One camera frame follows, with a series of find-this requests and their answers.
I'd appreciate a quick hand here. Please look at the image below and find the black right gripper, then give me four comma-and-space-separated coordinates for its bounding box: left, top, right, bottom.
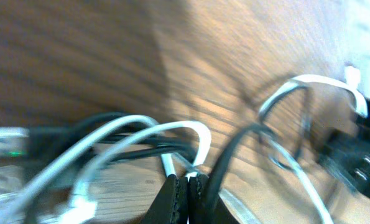
317, 100, 370, 199

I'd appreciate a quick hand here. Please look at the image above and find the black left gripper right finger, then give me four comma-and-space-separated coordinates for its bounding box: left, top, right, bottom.
188, 174, 239, 224

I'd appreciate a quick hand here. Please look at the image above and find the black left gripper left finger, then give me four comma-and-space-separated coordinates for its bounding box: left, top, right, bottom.
140, 174, 188, 224

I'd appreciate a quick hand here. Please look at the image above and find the white cable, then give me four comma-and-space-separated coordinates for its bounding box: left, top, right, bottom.
0, 73, 369, 224

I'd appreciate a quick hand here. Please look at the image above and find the long black cable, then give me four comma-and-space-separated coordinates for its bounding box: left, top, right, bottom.
25, 111, 279, 224

